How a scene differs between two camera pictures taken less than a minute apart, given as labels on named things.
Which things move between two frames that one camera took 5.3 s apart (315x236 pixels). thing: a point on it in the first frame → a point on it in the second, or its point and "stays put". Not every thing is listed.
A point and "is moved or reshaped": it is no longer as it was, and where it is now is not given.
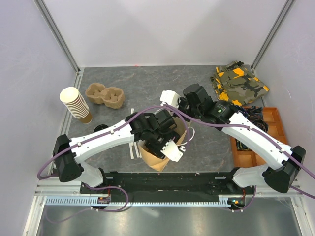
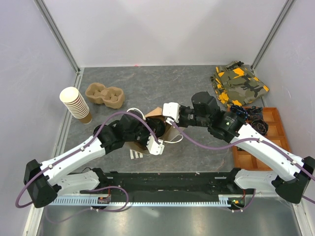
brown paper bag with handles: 157,163 is moved or reshaped
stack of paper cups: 75,103 stays put
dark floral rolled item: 262,124 stays put
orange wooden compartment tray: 275,130 stays put
